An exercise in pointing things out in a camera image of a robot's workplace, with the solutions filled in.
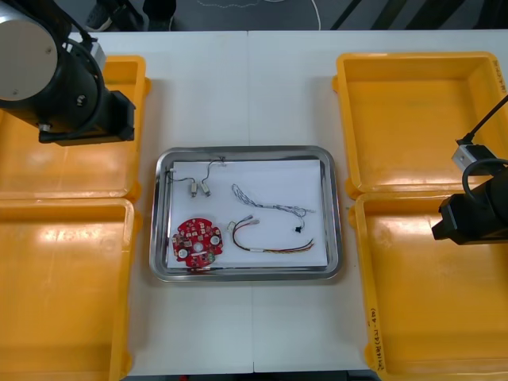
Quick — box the yellow-orange plastic bin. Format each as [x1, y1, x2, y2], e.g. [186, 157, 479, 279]
[348, 193, 508, 381]
[0, 198, 143, 381]
[0, 55, 152, 202]
[332, 52, 508, 200]

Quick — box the person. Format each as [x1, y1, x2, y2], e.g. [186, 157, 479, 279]
[85, 0, 178, 32]

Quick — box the steel tray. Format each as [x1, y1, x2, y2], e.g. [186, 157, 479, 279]
[149, 145, 344, 283]

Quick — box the blue-white twisted wire harness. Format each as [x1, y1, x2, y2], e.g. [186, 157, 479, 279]
[231, 183, 319, 236]

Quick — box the black stand leg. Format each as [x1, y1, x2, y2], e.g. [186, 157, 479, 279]
[329, 0, 363, 31]

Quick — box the white sheet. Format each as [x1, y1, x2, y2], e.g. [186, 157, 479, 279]
[166, 158, 329, 267]

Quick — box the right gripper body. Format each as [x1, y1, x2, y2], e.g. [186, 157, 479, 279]
[431, 192, 494, 247]

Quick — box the small metal solenoid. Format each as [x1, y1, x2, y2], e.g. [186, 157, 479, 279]
[164, 167, 200, 200]
[200, 156, 228, 199]

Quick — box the round red circuit board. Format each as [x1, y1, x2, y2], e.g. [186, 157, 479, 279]
[171, 215, 226, 269]

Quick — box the red black green-yellow wire harness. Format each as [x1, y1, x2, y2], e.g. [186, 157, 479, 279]
[226, 214, 319, 257]

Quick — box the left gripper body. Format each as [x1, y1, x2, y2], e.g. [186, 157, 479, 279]
[94, 90, 137, 146]

